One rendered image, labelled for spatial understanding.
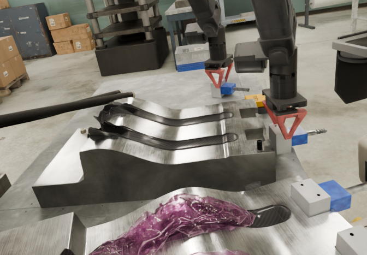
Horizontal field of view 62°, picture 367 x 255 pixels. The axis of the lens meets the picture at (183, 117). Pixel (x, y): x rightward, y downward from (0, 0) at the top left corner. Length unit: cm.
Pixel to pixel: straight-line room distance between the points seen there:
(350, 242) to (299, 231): 7
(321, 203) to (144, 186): 33
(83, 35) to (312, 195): 686
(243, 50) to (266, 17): 14
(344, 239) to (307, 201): 8
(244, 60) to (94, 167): 38
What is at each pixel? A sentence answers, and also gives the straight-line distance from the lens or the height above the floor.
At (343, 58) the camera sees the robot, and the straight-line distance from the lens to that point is 71.
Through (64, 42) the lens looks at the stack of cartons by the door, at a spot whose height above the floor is 25.
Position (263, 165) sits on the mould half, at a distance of 60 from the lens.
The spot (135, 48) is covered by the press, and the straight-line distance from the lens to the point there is 454.
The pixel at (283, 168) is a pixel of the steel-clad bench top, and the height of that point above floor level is 80.
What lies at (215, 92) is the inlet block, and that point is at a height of 82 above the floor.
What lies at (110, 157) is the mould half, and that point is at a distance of 61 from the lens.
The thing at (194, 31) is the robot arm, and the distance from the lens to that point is 101.
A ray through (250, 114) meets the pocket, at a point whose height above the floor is 87.
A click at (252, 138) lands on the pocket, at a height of 86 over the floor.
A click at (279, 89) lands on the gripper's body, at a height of 96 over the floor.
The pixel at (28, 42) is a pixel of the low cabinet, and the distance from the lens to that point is 761.
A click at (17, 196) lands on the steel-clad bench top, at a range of 83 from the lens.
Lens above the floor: 121
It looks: 25 degrees down
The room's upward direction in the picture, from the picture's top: 10 degrees counter-clockwise
